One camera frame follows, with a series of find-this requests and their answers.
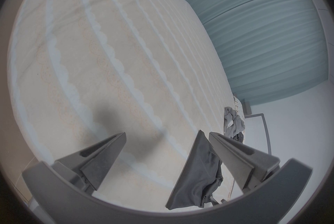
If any grey garment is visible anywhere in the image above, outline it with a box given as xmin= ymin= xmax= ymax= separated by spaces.
xmin=224 ymin=106 xmax=246 ymax=137

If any white printed pillow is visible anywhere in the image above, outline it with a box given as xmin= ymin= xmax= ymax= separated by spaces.
xmin=233 ymin=94 xmax=246 ymax=117

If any grey bedside table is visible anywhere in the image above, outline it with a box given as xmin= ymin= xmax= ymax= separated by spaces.
xmin=242 ymin=99 xmax=252 ymax=115

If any black T-shirt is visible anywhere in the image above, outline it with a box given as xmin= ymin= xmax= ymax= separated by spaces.
xmin=165 ymin=129 xmax=224 ymax=210

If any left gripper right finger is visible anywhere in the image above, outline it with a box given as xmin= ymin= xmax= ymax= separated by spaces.
xmin=208 ymin=132 xmax=281 ymax=190

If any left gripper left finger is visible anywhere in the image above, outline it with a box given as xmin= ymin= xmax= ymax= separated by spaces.
xmin=53 ymin=132 xmax=127 ymax=194

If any bed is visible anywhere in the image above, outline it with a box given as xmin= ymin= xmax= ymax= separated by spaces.
xmin=6 ymin=0 xmax=273 ymax=213

